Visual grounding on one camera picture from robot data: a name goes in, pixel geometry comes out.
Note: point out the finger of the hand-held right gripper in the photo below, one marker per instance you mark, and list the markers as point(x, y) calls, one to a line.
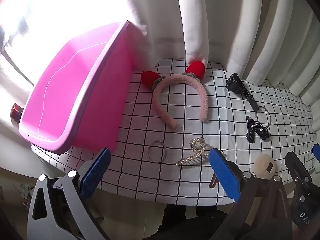
point(317, 152)
point(298, 170)

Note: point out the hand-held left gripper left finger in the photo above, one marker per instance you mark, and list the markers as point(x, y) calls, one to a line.
point(96, 170)

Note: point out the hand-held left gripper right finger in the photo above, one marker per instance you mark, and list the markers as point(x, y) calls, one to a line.
point(223, 173)

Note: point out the pearl hair clip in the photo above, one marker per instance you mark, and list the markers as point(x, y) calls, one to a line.
point(197, 152)

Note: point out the pink plastic basin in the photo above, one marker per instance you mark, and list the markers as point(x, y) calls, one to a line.
point(70, 92)

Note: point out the brown hair clip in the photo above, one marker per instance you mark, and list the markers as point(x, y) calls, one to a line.
point(213, 182)

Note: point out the white checkered cloth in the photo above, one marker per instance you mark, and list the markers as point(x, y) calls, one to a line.
point(150, 175)

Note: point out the dark cloth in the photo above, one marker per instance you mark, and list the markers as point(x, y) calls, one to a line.
point(180, 220)

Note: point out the pink strawberry headband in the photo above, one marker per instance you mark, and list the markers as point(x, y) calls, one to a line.
point(202, 97)

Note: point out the black wrist watch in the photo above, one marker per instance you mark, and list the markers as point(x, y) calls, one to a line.
point(235, 83)

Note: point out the red metal bottle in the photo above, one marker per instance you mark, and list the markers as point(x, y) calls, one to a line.
point(16, 111)

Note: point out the white curtain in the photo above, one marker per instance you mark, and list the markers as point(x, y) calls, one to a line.
point(225, 30)

